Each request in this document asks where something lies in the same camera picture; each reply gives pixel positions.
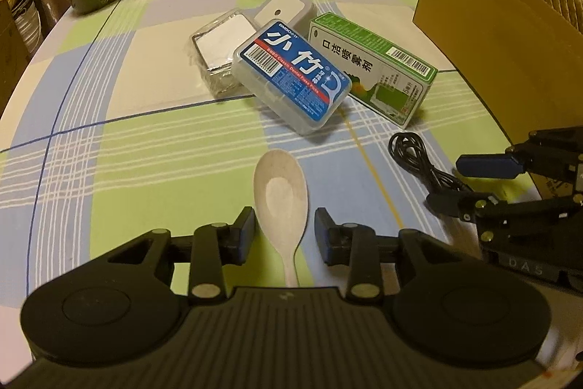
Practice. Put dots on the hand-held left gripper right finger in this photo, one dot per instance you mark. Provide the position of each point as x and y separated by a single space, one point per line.
323 234

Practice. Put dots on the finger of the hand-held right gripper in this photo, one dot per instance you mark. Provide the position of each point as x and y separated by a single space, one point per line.
487 165
455 203

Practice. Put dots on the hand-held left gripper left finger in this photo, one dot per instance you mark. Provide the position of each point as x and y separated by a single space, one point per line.
248 229

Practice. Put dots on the beige plastic spoon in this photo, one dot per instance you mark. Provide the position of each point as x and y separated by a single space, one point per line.
280 197

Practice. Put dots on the cardboard box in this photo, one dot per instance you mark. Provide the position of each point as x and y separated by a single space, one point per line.
478 29

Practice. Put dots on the green white spray box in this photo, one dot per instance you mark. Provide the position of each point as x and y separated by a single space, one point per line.
364 56

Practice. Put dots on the clear box with blue label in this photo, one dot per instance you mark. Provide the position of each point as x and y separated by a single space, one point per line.
291 70

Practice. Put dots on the clear square box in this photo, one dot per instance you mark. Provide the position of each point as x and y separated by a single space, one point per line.
223 40

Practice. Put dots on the white plug-in night light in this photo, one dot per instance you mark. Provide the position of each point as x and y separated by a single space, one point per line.
282 4

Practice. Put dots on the plaid tablecloth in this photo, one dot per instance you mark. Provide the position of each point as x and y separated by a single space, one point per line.
136 120

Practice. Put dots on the white ribbed bucket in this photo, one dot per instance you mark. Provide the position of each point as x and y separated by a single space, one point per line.
28 20

